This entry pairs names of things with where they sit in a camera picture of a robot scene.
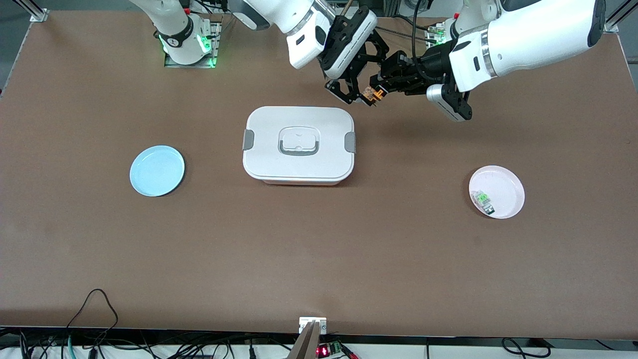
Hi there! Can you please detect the small metal bracket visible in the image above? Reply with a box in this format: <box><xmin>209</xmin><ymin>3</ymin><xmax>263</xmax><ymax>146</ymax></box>
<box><xmin>299</xmin><ymin>317</ymin><xmax>327</xmax><ymax>335</ymax></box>

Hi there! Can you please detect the aluminium frame post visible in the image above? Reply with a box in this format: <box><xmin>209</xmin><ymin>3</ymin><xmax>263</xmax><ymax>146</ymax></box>
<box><xmin>602</xmin><ymin>0</ymin><xmax>638</xmax><ymax>34</ymax></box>
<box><xmin>12</xmin><ymin>0</ymin><xmax>49</xmax><ymax>23</ymax></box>

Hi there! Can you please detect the white round plate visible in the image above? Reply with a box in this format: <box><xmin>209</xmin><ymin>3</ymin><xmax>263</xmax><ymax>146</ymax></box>
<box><xmin>469</xmin><ymin>165</ymin><xmax>525</xmax><ymax>219</ymax></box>

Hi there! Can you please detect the black coiled cable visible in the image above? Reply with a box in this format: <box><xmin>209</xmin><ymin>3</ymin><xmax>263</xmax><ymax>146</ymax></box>
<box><xmin>501</xmin><ymin>338</ymin><xmax>552</xmax><ymax>359</ymax></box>

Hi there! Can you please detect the green switch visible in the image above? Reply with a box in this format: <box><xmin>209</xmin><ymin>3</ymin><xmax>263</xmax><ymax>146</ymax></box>
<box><xmin>473</xmin><ymin>190</ymin><xmax>496</xmax><ymax>216</ymax></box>

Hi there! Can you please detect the black looped cable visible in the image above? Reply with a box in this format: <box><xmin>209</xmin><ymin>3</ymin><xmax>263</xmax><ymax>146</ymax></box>
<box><xmin>62</xmin><ymin>288</ymin><xmax>120</xmax><ymax>359</ymax></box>

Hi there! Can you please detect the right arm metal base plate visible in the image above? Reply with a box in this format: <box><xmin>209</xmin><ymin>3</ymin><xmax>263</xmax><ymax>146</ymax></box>
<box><xmin>164</xmin><ymin>19</ymin><xmax>223</xmax><ymax>68</ymax></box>

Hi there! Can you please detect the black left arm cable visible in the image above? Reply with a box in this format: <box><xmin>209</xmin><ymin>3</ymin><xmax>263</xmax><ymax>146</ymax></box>
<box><xmin>412</xmin><ymin>0</ymin><xmax>425</xmax><ymax>59</ymax></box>

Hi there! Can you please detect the circuit board with red light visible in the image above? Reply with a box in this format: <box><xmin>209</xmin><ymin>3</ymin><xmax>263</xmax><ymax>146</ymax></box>
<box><xmin>317</xmin><ymin>341</ymin><xmax>350</xmax><ymax>359</ymax></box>

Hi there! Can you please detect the orange switch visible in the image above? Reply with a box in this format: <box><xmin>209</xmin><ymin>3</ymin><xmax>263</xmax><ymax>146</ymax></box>
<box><xmin>361</xmin><ymin>85</ymin><xmax>388</xmax><ymax>106</ymax></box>

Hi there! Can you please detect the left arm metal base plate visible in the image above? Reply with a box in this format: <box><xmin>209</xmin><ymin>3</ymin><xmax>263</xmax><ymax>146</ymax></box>
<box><xmin>425</xmin><ymin>24</ymin><xmax>452</xmax><ymax>50</ymax></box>

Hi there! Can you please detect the aluminium camera mount bar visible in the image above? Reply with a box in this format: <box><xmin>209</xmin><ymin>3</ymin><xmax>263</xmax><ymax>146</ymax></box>
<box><xmin>288</xmin><ymin>321</ymin><xmax>322</xmax><ymax>359</ymax></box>

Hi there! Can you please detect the black braided table cable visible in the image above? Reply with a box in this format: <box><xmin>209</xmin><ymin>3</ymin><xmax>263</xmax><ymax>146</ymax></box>
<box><xmin>376</xmin><ymin>15</ymin><xmax>439</xmax><ymax>43</ymax></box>

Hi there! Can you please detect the white lidded storage box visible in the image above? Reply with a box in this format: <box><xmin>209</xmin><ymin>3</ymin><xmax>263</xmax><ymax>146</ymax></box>
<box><xmin>242</xmin><ymin>106</ymin><xmax>357</xmax><ymax>186</ymax></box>

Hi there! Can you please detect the light blue plate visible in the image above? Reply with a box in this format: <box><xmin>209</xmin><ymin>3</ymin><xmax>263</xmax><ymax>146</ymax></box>
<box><xmin>130</xmin><ymin>145</ymin><xmax>185</xmax><ymax>197</ymax></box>

